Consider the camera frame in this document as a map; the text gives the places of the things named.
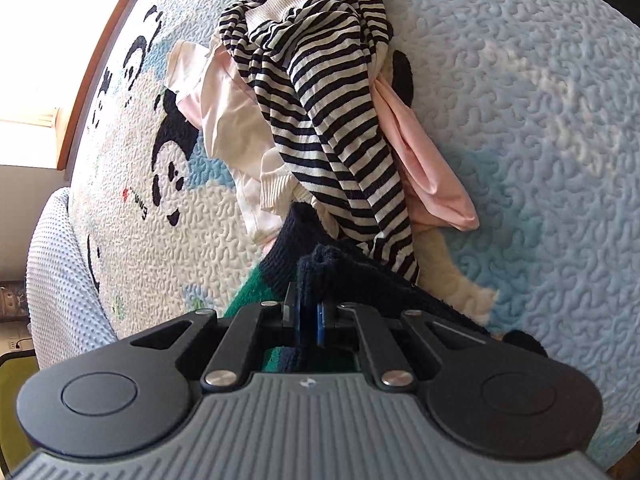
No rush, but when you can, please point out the green bin with black rim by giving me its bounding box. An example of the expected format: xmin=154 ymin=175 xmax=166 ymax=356
xmin=0 ymin=350 xmax=40 ymax=463

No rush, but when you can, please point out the light blue dotted blanket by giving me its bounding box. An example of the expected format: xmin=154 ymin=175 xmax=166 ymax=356
xmin=25 ymin=187 xmax=118 ymax=368

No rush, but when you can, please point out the panda printed quilt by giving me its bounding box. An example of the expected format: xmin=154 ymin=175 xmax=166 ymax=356
xmin=67 ymin=0 xmax=640 ymax=471

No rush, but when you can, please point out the pink garment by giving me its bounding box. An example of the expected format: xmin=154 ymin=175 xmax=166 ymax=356
xmin=372 ymin=72 xmax=481 ymax=233

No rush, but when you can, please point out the black white striped shirt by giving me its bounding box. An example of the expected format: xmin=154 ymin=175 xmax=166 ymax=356
xmin=220 ymin=0 xmax=421 ymax=286

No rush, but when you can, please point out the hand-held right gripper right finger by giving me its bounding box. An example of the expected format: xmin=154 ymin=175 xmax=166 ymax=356
xmin=314 ymin=300 xmax=488 ymax=392

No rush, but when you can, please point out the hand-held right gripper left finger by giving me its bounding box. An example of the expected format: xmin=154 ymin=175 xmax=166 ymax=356
xmin=131 ymin=282 xmax=307 ymax=393

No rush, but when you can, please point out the white garment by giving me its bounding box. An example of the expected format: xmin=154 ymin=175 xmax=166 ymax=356
xmin=164 ymin=40 xmax=293 ymax=251

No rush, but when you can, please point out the blue green cream zigzag sweater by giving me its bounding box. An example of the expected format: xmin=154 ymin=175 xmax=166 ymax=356
xmin=222 ymin=202 xmax=548 ymax=376

